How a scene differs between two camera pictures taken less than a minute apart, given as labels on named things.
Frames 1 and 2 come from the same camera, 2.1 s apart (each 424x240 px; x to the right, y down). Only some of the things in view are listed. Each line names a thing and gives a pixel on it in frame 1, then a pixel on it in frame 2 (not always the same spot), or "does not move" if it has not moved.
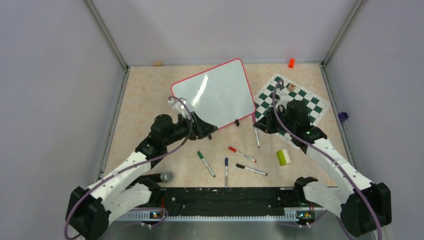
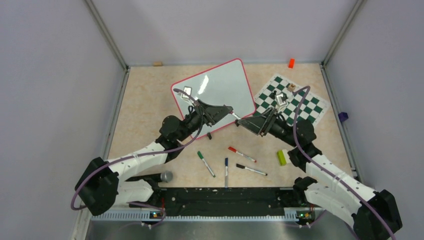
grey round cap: x=166 y=176 does not move
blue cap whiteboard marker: x=226 y=166 does not move
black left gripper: x=200 y=128 → x=210 y=116
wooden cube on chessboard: x=291 y=87 does not move
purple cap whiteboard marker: x=257 y=137 → x=235 y=115
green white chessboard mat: x=317 y=107 does not move
